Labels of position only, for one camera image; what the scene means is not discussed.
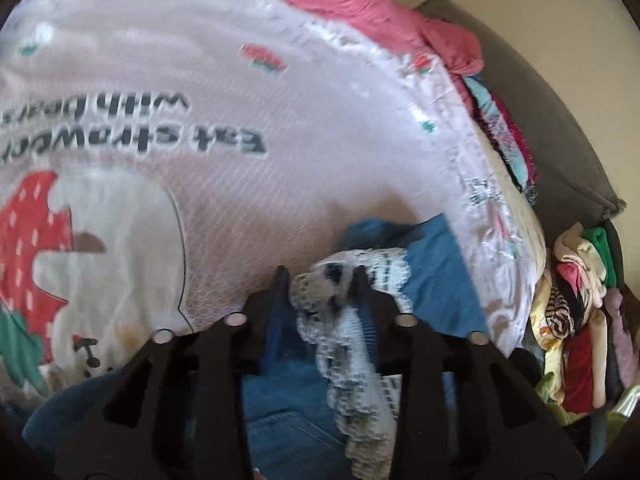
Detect pile of mixed clothes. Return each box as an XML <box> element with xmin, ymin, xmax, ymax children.
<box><xmin>529</xmin><ymin>220</ymin><xmax>640</xmax><ymax>428</ymax></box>

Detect grey padded headboard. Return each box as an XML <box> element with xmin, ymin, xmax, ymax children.
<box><xmin>414</xmin><ymin>0</ymin><xmax>628</xmax><ymax>222</ymax></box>

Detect pink strawberry printed quilt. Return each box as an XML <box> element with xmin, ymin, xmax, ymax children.
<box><xmin>0</xmin><ymin>0</ymin><xmax>547</xmax><ymax>403</ymax></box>

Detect stack of colourful folded clothes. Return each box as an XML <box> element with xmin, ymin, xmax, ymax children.
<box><xmin>460</xmin><ymin>72</ymin><xmax>542</xmax><ymax>207</ymax></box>

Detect beige mattress cover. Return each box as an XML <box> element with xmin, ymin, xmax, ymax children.
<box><xmin>480</xmin><ymin>130</ymin><xmax>549</xmax><ymax>288</ymax></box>

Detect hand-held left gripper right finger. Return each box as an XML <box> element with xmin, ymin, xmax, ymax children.
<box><xmin>350</xmin><ymin>265</ymin><xmax>587</xmax><ymax>480</ymax></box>

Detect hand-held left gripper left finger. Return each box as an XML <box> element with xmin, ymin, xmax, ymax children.
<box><xmin>54</xmin><ymin>265</ymin><xmax>292</xmax><ymax>480</ymax></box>

